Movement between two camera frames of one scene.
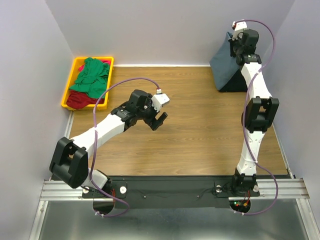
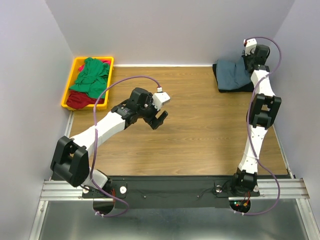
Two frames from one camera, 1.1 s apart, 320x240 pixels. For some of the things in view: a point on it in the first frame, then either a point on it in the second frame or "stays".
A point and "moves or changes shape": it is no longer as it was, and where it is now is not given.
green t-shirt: [92, 78] stays
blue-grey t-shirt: [224, 66] moves or changes shape
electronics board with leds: [241, 206] stays
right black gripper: [232, 42] → [244, 58]
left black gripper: [154, 123] stays
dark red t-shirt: [78, 99] stays
